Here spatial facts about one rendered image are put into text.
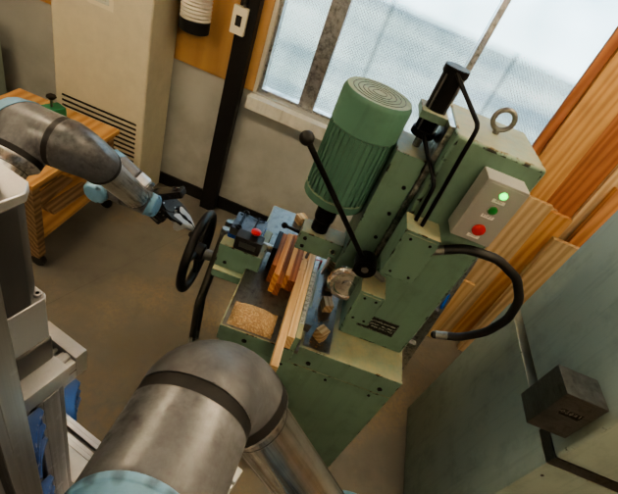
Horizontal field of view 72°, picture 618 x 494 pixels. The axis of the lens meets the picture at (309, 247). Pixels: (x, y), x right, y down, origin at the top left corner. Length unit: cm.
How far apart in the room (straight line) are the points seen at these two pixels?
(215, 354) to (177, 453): 10
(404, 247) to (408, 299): 26
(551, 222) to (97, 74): 247
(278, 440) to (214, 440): 14
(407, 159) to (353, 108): 18
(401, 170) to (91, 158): 71
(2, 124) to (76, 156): 15
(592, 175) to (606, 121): 29
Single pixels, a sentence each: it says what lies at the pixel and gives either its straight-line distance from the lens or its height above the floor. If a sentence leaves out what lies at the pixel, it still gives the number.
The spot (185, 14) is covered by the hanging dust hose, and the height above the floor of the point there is 116.
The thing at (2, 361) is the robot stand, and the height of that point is 145.
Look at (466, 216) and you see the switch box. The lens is 102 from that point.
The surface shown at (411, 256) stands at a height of 123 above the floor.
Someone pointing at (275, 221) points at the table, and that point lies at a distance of 151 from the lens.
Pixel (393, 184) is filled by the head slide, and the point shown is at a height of 133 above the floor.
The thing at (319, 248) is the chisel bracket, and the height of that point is 103.
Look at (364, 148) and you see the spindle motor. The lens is 103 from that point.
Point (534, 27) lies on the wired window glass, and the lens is 246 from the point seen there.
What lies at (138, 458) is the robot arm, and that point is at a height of 146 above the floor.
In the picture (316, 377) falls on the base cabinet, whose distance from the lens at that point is 141.
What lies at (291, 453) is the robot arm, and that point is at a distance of 54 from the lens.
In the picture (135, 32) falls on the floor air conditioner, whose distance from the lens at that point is 243.
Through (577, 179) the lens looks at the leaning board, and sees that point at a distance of 256.
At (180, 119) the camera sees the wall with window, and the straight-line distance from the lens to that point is 281.
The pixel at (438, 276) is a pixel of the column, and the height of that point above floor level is 115.
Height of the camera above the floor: 181
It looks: 38 degrees down
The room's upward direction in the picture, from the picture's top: 24 degrees clockwise
